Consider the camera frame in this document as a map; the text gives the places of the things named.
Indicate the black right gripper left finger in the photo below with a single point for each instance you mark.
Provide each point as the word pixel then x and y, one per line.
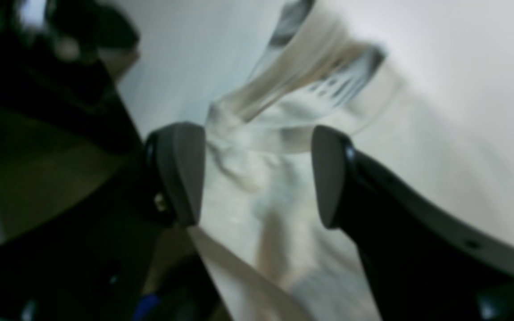
pixel 90 263

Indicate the grey t-shirt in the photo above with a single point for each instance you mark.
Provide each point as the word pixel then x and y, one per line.
pixel 261 237

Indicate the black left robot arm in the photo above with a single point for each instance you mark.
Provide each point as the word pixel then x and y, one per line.
pixel 58 64

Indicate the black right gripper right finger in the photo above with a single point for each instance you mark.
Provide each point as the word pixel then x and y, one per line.
pixel 422 263

